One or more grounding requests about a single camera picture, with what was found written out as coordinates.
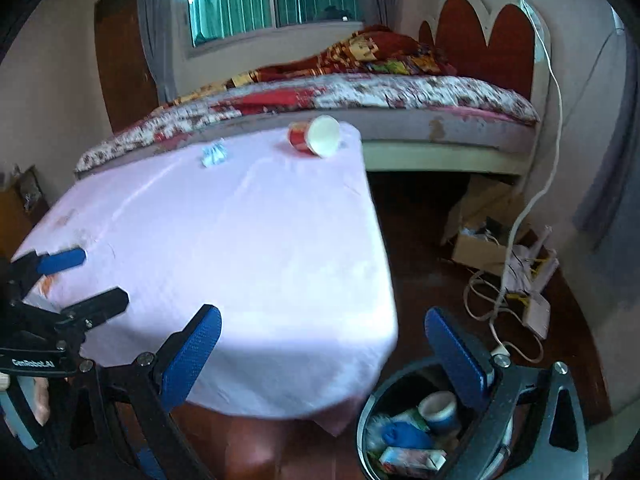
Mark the blue cloth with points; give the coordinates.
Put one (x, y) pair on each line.
(405, 435)

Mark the blue white paper cup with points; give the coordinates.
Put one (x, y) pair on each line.
(439, 410)

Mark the wooden side cabinet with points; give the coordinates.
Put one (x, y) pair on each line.
(23, 205)

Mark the red white milk carton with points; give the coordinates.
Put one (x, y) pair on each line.
(407, 462)

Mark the brown wooden door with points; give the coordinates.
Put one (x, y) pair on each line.
(128, 89)

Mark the red white paper cup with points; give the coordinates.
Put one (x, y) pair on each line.
(320, 136)

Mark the grey hanging towel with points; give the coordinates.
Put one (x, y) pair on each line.
(609, 213)

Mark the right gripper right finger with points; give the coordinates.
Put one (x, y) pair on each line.
(466, 362)

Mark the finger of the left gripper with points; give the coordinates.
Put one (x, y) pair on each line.
(50, 264)
(96, 310)

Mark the light blue crumpled wrapper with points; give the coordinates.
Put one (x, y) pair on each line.
(214, 154)

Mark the left hand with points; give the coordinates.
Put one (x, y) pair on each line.
(36, 393)

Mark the cardboard box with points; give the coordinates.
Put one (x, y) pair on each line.
(479, 224)

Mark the pink table cloth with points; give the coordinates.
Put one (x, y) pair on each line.
(286, 245)

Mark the grey curtain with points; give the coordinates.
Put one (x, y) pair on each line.
(160, 33)

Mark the red patterned blanket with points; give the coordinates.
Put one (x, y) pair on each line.
(372, 50)

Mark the black trash bucket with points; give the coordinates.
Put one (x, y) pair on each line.
(416, 407)

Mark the white router with cables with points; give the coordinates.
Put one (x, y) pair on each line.
(517, 292)

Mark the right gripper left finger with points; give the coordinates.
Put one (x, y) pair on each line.
(184, 354)

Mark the floral bed mattress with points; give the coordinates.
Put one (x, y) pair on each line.
(328, 92)

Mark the red heart headboard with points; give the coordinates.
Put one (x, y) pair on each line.
(501, 46)

